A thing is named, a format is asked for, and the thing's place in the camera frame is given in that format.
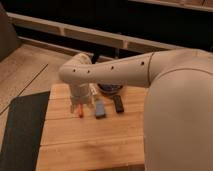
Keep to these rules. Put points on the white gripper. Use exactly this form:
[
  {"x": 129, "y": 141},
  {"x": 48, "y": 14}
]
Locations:
[{"x": 80, "y": 94}]

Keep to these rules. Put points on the dark blue ceramic bowl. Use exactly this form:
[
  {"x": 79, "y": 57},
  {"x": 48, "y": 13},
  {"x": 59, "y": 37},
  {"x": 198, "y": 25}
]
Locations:
[{"x": 109, "y": 89}]

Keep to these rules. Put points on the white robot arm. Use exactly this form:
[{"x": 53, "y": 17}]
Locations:
[{"x": 178, "y": 110}]

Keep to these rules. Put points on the blue rectangular sponge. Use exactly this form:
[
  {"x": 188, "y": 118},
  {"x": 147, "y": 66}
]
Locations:
[{"x": 99, "y": 109}]

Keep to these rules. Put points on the white squeeze bottle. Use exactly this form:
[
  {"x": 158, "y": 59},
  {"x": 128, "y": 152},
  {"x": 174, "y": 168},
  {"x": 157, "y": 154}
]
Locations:
[{"x": 94, "y": 92}]

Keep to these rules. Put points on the black rectangular block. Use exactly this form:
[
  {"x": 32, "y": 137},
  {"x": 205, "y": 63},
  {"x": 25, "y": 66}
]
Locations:
[{"x": 118, "y": 103}]

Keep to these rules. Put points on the black floor mat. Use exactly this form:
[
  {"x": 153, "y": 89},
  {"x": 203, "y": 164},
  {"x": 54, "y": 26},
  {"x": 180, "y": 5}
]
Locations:
[{"x": 23, "y": 132}]

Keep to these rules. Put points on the white low shelf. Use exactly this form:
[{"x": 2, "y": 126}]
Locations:
[{"x": 79, "y": 39}]

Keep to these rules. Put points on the grey couch corner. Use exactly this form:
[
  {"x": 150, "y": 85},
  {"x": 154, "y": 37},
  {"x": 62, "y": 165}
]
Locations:
[{"x": 9, "y": 40}]

